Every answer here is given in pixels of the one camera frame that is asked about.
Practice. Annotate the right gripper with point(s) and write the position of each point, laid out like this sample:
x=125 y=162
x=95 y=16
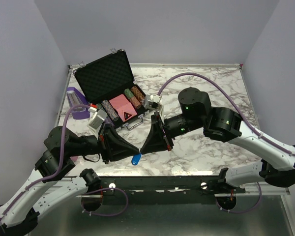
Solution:
x=157 y=141

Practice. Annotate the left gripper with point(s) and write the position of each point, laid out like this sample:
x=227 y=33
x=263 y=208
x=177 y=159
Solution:
x=113 y=146

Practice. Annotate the blue key tag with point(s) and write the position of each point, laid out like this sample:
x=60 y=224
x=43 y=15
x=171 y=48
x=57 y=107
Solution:
x=135 y=159

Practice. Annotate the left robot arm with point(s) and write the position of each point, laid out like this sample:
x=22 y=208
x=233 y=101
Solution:
x=20 y=214

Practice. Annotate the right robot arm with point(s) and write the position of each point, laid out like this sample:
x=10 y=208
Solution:
x=277 y=164

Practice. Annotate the pink playing card deck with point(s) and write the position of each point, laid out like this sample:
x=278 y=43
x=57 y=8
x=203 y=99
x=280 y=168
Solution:
x=123 y=107

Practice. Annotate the pink box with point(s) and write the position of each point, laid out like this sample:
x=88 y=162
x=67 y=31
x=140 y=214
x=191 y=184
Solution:
x=74 y=158

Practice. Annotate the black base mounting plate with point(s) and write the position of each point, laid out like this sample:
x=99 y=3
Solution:
x=163 y=190

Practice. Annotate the purple metronome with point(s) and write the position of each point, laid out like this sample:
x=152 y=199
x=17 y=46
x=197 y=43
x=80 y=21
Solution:
x=74 y=98

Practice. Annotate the black poker chip case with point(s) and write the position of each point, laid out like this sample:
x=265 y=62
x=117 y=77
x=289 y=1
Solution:
x=108 y=77

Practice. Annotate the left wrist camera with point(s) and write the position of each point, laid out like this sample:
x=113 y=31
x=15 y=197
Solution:
x=97 y=118

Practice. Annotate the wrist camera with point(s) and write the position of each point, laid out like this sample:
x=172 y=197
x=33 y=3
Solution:
x=154 y=102
x=97 y=118

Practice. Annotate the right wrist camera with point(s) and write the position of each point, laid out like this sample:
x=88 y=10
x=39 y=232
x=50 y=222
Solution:
x=154 y=102

